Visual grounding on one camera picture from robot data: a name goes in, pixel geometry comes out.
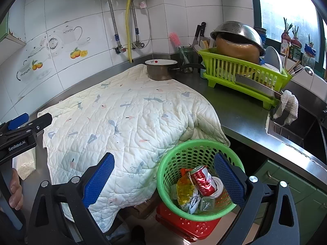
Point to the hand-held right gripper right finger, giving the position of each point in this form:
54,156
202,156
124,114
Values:
230,181

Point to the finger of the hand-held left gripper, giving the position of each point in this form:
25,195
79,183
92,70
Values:
18,122
40,122

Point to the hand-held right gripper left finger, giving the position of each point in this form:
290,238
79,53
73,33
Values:
98,178

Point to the red soda can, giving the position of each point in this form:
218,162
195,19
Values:
203,181

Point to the clear plastic cup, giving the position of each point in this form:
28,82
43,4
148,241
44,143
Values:
208,203

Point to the silver foil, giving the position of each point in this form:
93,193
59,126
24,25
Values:
195,203

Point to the yellow plastic packet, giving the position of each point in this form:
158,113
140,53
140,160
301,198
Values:
185,190

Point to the green plastic mesh basket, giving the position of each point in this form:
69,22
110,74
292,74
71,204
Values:
178,155

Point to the person's left hand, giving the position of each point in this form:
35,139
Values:
15,191

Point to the white round lid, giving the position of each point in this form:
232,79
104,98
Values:
218,186

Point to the white granule bag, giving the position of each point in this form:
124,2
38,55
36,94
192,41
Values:
25,163

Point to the red plastic basket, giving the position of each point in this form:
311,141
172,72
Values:
194,228

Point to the white quilted blanket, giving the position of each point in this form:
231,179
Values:
115,120

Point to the black shoe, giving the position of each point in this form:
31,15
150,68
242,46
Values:
139,234

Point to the green kitchen cabinet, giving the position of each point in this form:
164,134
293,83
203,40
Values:
293,209

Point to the stainless steel sink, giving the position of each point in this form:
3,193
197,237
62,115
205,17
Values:
301,130

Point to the white knitted dishcloth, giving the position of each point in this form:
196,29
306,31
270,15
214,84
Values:
288,104

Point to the green plastic dish rack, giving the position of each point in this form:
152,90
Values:
230,81

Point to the steel cleaver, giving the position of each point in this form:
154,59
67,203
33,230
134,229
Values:
253,84

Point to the metal saucepan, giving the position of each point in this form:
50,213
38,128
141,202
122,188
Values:
158,72

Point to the white plates in rack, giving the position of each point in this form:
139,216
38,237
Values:
273,58

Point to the wooden utensils bundle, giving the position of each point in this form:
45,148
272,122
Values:
293,67

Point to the brown clay pot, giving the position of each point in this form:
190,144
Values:
237,51

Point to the yellow gas pipe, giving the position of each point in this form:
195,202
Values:
129,23

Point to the white plate with red print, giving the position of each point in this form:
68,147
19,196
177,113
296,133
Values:
163,61

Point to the metal ladle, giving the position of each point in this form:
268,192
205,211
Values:
309,71

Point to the blue-topped glass jar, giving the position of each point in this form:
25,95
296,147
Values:
309,53

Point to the metal colander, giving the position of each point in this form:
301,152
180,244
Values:
242,30

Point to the pink bottle brush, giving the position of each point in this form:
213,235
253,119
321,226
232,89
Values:
175,38

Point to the sprouting red onion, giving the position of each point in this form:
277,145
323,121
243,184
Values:
286,38
296,43

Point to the pink tag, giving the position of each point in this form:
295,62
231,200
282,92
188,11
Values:
143,4

